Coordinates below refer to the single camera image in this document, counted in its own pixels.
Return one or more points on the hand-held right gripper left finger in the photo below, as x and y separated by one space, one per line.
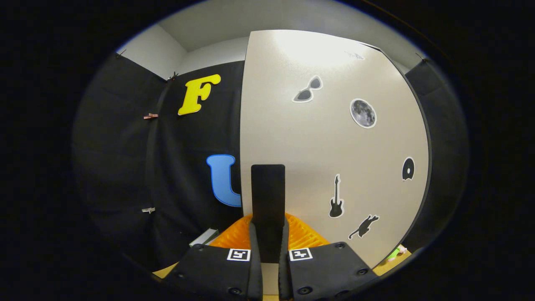
256 271

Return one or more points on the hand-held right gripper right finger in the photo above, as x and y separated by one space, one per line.
285 271

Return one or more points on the beige cabinet door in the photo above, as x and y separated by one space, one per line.
326 146

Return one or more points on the white flat packet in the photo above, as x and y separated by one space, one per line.
205 237

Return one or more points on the white green toy figure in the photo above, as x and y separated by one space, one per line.
395 253

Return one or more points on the white cloth clip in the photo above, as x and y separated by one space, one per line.
148 210

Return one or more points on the black backdrop cloth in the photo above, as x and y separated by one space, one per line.
125 167

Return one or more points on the pink cloth clip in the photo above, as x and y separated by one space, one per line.
150 116

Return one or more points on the black cloth clip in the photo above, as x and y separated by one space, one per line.
172 76
120 53
421 57

